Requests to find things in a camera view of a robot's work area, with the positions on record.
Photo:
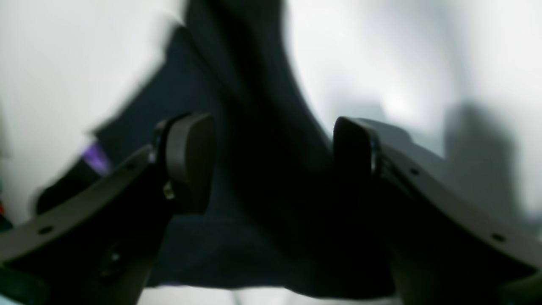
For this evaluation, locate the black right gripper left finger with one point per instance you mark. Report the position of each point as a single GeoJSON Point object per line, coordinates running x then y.
{"type": "Point", "coordinates": [99, 247]}

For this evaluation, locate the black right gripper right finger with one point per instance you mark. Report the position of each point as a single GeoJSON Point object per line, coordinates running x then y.
{"type": "Point", "coordinates": [440, 250]}

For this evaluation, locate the black T-shirt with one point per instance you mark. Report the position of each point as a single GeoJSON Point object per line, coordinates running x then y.
{"type": "Point", "coordinates": [278, 215]}

